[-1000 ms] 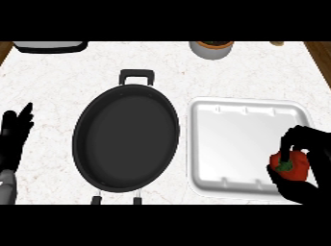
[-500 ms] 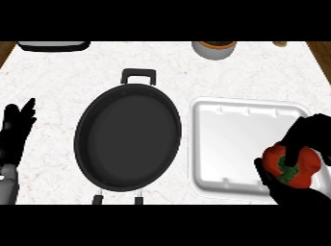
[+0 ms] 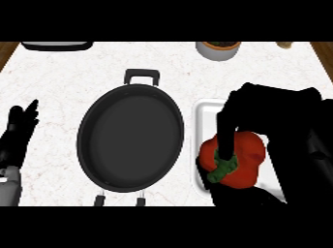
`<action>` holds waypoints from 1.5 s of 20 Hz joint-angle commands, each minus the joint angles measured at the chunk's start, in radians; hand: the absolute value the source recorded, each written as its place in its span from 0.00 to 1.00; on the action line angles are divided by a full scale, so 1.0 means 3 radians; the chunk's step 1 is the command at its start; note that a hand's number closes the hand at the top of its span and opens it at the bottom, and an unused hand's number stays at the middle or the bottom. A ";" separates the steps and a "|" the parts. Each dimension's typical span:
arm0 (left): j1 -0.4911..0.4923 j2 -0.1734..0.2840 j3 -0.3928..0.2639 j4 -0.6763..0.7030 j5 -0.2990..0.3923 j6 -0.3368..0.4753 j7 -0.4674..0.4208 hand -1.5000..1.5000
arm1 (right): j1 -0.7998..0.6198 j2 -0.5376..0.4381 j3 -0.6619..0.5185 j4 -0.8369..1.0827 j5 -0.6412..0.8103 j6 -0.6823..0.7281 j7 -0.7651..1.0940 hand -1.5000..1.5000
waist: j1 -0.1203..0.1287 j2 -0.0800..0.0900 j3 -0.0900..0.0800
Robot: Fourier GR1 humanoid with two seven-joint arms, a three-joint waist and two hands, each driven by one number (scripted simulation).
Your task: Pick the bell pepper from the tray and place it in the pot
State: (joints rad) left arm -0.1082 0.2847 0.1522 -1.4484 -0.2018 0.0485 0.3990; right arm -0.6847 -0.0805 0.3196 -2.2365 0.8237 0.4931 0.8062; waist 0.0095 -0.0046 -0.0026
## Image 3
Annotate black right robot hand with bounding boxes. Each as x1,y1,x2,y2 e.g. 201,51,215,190
211,81,324,207

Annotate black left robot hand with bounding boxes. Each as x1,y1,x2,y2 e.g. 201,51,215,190
0,99,42,178

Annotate red bell pepper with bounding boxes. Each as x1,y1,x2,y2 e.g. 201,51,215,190
199,130,268,190

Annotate white tray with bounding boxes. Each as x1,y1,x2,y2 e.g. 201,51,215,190
193,98,289,201

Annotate dark grey pot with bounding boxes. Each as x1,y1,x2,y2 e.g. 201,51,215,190
75,68,187,207

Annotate white potted plant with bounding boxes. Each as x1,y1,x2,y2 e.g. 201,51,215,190
195,41,243,62

